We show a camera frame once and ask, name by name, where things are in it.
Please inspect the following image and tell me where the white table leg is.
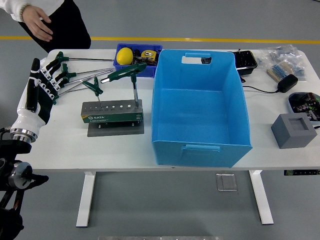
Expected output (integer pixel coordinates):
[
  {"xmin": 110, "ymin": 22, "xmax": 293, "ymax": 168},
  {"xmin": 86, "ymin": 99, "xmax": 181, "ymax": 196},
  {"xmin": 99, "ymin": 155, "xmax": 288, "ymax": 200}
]
[
  {"xmin": 75, "ymin": 171, "xmax": 97, "ymax": 228},
  {"xmin": 248, "ymin": 170, "xmax": 275, "ymax": 225}
]

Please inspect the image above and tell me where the large light blue folding box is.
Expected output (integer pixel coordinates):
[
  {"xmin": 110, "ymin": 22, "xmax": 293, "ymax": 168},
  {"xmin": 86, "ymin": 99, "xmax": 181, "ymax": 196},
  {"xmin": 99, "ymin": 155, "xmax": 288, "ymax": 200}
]
[{"xmin": 151, "ymin": 49, "xmax": 253, "ymax": 169}]

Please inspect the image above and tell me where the black plastic tray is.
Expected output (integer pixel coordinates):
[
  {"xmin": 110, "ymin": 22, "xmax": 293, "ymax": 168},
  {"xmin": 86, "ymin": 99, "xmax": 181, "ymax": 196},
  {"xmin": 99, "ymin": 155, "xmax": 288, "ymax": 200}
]
[{"xmin": 228, "ymin": 49, "xmax": 258, "ymax": 76}]

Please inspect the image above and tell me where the blue tray of electronic components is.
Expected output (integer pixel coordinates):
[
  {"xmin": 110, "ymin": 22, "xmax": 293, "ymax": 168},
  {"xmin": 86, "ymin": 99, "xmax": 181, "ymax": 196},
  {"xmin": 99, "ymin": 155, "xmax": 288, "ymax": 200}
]
[{"xmin": 287, "ymin": 91, "xmax": 320, "ymax": 123}]

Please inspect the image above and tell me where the blue resistor strip bundle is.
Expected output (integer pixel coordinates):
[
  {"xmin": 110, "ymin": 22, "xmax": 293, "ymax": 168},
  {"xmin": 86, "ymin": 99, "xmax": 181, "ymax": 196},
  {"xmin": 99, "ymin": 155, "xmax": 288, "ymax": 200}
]
[{"xmin": 266, "ymin": 61, "xmax": 295, "ymax": 83}]

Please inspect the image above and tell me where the grey cube block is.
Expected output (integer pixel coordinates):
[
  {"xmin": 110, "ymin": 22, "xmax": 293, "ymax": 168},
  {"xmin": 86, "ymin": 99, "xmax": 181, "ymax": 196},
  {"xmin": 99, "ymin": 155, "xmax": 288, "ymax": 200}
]
[{"xmin": 270, "ymin": 112, "xmax": 318, "ymax": 150}]

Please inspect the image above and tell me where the small green T-handle hex wrench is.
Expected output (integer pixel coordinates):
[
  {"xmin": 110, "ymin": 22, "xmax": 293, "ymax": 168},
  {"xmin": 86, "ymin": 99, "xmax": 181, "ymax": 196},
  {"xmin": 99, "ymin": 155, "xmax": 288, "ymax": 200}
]
[{"xmin": 81, "ymin": 76, "xmax": 104, "ymax": 111}]

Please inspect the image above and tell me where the yellow tape measure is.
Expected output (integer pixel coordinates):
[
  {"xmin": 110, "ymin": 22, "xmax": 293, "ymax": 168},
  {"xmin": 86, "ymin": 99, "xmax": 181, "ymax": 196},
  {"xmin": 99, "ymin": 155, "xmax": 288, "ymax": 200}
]
[{"xmin": 141, "ymin": 49, "xmax": 158, "ymax": 61}]

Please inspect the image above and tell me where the large green T-handle hex wrench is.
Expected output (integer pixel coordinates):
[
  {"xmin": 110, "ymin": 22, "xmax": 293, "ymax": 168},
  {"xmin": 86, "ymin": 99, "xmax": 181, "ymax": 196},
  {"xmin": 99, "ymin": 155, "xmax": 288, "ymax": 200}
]
[{"xmin": 100, "ymin": 62, "xmax": 148, "ymax": 109}]

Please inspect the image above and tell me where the yellow lemon-shaped ball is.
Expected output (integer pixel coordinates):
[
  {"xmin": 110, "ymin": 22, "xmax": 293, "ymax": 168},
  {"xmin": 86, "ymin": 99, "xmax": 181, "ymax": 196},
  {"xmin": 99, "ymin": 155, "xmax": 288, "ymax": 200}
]
[{"xmin": 116, "ymin": 47, "xmax": 134, "ymax": 66}]

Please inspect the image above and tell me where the dark metal parts pile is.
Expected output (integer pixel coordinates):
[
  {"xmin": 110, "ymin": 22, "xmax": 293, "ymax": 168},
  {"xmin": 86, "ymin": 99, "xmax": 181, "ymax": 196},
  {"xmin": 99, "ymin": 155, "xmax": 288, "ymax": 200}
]
[{"xmin": 133, "ymin": 57, "xmax": 158, "ymax": 67}]

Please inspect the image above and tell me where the yellow floor tape line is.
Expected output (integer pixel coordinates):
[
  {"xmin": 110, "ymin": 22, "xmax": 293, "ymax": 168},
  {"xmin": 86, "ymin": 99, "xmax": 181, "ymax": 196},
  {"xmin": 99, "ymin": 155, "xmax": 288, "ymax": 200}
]
[{"xmin": 0, "ymin": 35, "xmax": 320, "ymax": 45}]

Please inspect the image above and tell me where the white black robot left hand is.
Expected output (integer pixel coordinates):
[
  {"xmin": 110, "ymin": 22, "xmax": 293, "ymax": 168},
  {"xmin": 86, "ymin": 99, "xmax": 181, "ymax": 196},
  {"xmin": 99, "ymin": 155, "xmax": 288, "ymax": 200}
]
[{"xmin": 10, "ymin": 57, "xmax": 61, "ymax": 138}]

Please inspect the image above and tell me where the beaded bracelet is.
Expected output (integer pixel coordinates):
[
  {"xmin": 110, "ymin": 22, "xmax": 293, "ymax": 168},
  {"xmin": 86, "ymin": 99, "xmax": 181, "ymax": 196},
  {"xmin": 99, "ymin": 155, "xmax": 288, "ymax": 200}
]
[{"xmin": 19, "ymin": 3, "xmax": 32, "ymax": 16}]

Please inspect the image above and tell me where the person's right hand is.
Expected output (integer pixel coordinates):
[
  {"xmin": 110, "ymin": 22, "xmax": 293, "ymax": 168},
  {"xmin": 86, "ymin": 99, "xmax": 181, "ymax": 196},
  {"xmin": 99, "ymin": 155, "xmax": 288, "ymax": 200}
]
[{"xmin": 21, "ymin": 5, "xmax": 54, "ymax": 42}]

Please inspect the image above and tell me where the grey green SATA wrench stand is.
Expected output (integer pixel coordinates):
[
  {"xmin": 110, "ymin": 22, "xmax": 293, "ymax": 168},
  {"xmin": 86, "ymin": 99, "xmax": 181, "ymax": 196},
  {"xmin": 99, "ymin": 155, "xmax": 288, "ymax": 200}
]
[{"xmin": 80, "ymin": 99, "xmax": 146, "ymax": 138}]

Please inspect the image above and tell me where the black power adapter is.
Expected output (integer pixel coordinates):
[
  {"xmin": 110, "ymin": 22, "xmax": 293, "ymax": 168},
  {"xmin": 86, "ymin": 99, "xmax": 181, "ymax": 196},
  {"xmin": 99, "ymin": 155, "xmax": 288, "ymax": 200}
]
[{"xmin": 277, "ymin": 74, "xmax": 299, "ymax": 94}]

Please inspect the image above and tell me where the clear plastic bag of resistors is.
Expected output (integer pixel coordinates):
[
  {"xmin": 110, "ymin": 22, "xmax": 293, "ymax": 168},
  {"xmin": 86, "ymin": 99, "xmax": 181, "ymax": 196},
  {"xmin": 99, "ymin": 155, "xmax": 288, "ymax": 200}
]
[{"xmin": 257, "ymin": 44, "xmax": 308, "ymax": 82}]

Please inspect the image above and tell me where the black adapter cord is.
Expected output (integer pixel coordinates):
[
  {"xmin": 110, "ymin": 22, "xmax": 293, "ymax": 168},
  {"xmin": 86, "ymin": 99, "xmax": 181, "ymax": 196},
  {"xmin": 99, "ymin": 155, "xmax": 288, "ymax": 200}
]
[{"xmin": 241, "ymin": 85, "xmax": 280, "ymax": 94}]

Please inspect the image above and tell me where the green T-handle wrench thin shaft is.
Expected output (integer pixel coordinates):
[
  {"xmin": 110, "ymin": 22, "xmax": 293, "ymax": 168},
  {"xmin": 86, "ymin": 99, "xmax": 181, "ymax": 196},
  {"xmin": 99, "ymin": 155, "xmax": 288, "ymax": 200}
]
[{"xmin": 51, "ymin": 51, "xmax": 115, "ymax": 66}]

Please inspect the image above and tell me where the black table control panel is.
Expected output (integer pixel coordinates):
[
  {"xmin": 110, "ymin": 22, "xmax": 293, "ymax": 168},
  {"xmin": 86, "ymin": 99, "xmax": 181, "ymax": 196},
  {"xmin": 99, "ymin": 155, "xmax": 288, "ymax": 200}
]
[{"xmin": 283, "ymin": 169, "xmax": 320, "ymax": 176}]

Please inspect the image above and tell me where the metal floor socket plate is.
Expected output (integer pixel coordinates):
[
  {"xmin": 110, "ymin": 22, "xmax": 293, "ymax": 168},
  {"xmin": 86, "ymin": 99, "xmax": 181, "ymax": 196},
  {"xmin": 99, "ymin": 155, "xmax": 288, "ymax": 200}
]
[{"xmin": 215, "ymin": 173, "xmax": 238, "ymax": 192}]

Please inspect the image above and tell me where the small dark blue parts bin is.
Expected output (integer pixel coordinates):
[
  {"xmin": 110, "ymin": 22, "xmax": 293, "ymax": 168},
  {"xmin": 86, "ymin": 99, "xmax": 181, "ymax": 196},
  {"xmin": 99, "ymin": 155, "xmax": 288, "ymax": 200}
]
[{"xmin": 113, "ymin": 43, "xmax": 164, "ymax": 79}]

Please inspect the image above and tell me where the person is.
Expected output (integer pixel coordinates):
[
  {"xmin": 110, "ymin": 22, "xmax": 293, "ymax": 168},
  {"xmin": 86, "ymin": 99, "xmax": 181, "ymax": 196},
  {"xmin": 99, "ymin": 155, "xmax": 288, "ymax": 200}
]
[{"xmin": 17, "ymin": 0, "xmax": 92, "ymax": 54}]

